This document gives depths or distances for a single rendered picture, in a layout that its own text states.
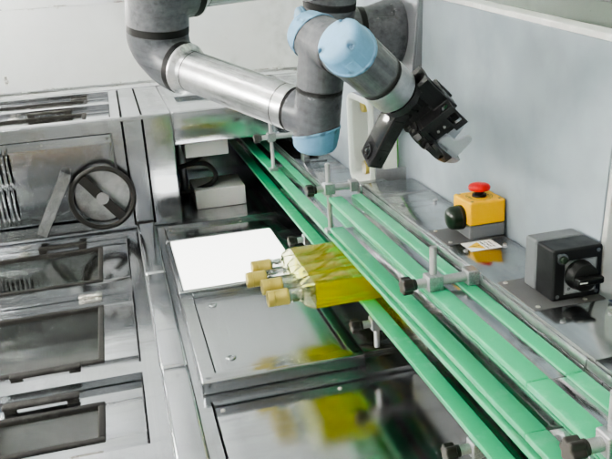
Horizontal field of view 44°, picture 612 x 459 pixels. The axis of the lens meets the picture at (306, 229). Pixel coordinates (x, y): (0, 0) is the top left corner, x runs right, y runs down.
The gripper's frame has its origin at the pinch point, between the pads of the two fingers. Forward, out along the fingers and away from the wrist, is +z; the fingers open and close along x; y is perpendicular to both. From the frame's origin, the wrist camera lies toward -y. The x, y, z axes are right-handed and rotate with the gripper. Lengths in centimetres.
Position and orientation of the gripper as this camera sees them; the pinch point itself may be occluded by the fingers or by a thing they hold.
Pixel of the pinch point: (451, 158)
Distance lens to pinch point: 133.4
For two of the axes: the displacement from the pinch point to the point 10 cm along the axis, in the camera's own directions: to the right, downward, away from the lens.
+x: -2.5, -7.3, 6.4
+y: 7.3, -5.7, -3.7
